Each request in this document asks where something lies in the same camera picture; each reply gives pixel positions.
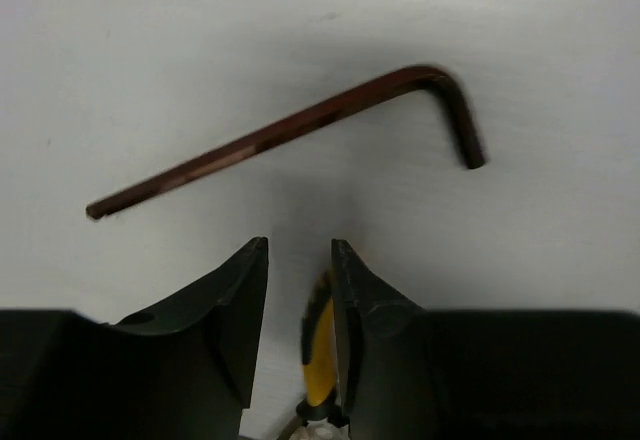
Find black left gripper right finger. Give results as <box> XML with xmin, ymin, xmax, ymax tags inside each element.
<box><xmin>331</xmin><ymin>240</ymin><xmax>639</xmax><ymax>439</ymax></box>

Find thick large hex key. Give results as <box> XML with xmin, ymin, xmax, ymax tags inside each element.
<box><xmin>85</xmin><ymin>65</ymin><xmax>487</xmax><ymax>221</ymax></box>

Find yellow black needle-nose pliers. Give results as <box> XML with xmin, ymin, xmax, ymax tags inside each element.
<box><xmin>278</xmin><ymin>270</ymin><xmax>349</xmax><ymax>439</ymax></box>

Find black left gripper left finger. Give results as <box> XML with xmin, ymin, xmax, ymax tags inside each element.
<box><xmin>1</xmin><ymin>237</ymin><xmax>269</xmax><ymax>439</ymax></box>

